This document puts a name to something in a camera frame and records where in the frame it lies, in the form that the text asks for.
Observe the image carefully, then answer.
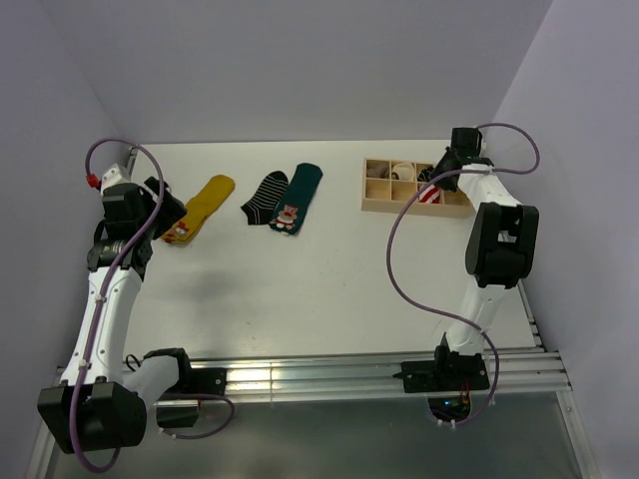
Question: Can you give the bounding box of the beige rolled sock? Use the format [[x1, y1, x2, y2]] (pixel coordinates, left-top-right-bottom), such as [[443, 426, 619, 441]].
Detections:
[[366, 161, 389, 179]]

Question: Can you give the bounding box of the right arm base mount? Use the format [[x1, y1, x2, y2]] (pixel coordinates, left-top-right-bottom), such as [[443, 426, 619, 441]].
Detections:
[[392, 354, 490, 423]]

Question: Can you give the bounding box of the wooden compartment box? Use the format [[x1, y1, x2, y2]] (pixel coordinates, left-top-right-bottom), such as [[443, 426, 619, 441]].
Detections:
[[360, 159, 473, 219]]

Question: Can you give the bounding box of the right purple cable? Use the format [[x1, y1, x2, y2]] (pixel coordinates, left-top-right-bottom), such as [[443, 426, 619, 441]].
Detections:
[[386, 123, 543, 425]]

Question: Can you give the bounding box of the dark green reindeer sock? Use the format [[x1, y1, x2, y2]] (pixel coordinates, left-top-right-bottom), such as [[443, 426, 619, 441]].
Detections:
[[269, 163, 323, 236]]

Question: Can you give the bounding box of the cream rolled sock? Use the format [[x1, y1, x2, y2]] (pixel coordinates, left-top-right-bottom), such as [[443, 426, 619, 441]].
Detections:
[[390, 162, 415, 182]]

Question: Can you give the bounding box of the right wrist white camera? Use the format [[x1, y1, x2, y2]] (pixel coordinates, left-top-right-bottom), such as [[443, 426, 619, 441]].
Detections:
[[479, 131, 487, 153]]

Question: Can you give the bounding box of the red white santa sock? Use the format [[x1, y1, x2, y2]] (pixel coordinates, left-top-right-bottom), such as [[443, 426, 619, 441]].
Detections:
[[418, 185, 441, 204]]

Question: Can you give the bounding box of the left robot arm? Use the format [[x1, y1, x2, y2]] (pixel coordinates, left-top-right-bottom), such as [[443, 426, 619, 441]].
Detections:
[[37, 177, 195, 454]]

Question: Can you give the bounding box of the wrist white camera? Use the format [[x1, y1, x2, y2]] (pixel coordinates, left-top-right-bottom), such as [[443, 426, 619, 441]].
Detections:
[[479, 131, 487, 153], [85, 164, 131, 195]]

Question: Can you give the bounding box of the mustard yellow sock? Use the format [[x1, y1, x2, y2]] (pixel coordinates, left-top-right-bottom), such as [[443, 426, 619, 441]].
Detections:
[[161, 175, 235, 245]]

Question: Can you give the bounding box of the aluminium front rail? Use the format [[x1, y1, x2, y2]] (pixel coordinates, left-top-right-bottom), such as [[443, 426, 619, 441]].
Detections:
[[192, 348, 572, 404]]

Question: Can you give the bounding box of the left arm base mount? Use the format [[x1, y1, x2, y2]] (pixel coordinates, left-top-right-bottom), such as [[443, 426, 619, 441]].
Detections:
[[156, 367, 228, 431]]

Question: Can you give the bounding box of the black white striped ankle sock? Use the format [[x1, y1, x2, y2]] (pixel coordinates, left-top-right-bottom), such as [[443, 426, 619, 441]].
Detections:
[[241, 171, 289, 226]]

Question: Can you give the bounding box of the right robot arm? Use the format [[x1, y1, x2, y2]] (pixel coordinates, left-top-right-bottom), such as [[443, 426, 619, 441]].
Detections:
[[431, 127, 539, 389]]

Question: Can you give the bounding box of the black rolled sock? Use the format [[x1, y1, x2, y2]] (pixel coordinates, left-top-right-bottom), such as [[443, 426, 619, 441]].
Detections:
[[417, 167, 434, 183]]

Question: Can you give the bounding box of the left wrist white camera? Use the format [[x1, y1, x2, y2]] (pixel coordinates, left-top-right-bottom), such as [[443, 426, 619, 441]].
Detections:
[[85, 164, 131, 195]]

